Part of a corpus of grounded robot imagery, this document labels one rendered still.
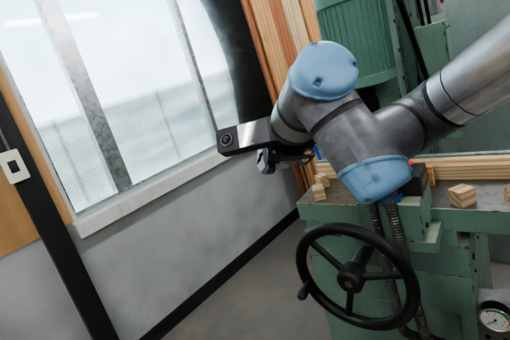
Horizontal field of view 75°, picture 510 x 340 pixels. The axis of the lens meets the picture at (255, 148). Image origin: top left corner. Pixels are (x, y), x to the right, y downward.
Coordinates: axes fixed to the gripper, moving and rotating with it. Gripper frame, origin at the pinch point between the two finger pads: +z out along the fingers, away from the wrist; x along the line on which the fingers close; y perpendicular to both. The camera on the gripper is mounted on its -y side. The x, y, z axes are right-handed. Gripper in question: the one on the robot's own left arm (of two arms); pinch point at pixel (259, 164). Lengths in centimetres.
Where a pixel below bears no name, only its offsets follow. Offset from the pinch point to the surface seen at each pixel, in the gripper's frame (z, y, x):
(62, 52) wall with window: 80, -74, 88
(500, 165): 2, 60, -2
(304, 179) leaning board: 172, 70, 43
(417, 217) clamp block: 0.6, 33.6, -13.3
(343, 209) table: 22.4, 27.2, -6.7
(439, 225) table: 5.5, 42.0, -14.8
